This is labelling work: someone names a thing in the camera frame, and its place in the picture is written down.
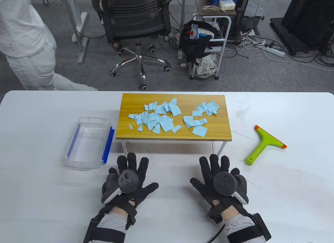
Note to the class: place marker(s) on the person's left hand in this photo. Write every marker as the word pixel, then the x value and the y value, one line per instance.
pixel 135 169

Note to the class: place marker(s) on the person's right hand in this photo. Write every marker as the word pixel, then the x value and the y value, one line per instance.
pixel 206 172

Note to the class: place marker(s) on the grey tracking controller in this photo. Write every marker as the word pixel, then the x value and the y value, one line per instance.
pixel 127 181
pixel 224 183

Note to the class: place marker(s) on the clear plastic storage box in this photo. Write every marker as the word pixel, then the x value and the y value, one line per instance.
pixel 88 143

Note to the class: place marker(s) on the pile of blue paper scraps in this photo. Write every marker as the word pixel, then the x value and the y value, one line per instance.
pixel 164 122

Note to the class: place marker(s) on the green orange squeegee scraper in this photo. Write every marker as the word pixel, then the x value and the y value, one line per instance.
pixel 263 143

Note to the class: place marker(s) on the small wooden table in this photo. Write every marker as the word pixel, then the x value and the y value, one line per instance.
pixel 130 102

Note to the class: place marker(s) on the person's left forearm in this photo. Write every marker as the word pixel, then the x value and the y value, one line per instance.
pixel 111 222

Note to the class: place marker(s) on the person's right forearm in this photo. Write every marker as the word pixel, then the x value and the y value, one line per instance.
pixel 236 223

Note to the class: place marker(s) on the white tissue box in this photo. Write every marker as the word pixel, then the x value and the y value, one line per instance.
pixel 226 5

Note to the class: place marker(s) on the patterned cloth bag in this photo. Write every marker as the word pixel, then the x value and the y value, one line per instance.
pixel 206 66

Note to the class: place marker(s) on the black mesh bag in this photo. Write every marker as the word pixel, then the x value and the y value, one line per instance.
pixel 193 47

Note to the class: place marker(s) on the white power strip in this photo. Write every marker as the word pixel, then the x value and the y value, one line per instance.
pixel 274 51

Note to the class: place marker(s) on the blue white bottle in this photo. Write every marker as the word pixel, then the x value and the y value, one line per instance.
pixel 203 32

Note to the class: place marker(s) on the black mesh office chair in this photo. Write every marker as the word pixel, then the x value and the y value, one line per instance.
pixel 135 21

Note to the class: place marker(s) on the white desk leg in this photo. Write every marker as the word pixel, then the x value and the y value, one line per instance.
pixel 182 13

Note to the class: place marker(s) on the beige flat object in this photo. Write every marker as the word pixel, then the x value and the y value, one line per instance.
pixel 211 9

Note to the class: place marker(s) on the white cart with brown top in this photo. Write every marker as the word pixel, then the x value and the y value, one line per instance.
pixel 201 2

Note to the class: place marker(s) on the black equipment stand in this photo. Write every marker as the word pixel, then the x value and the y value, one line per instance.
pixel 308 18

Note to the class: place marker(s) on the white desk frame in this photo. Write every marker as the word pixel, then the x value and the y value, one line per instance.
pixel 83 19

